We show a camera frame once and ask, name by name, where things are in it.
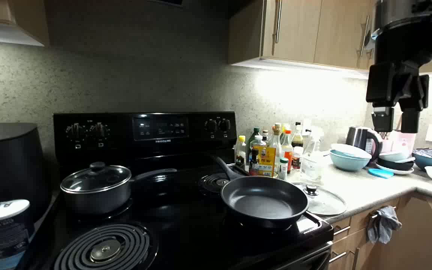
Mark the black frying pan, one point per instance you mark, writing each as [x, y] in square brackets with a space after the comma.
[261, 202]

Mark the lower cabinet drawers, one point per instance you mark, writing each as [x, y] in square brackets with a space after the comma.
[409, 247]

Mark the black electric stove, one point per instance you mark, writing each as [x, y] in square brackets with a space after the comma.
[174, 224]

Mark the grey hanging dish towel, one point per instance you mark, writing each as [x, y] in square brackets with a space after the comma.
[382, 226]

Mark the yellow label oil bottle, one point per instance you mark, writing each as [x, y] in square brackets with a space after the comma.
[262, 158]

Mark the black electric kettle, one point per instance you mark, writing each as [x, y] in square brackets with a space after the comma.
[366, 140]

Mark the glass lid with black knob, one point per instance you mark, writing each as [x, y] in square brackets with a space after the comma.
[322, 202]

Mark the black air fryer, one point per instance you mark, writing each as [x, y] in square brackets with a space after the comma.
[22, 173]

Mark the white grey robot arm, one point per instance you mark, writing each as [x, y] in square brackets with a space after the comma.
[402, 46]

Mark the stacked dark plates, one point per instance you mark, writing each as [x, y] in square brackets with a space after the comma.
[396, 163]

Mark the green cap spice jar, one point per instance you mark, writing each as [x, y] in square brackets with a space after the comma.
[282, 169]

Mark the upper wooden cabinets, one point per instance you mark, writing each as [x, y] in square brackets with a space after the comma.
[333, 34]

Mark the light blue stacked bowls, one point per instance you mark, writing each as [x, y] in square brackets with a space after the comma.
[348, 158]

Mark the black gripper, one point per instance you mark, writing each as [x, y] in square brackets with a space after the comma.
[396, 83]

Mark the black saucepan with glass lid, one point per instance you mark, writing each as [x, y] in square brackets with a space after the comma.
[100, 190]

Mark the white lidded canister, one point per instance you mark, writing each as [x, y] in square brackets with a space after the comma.
[15, 232]

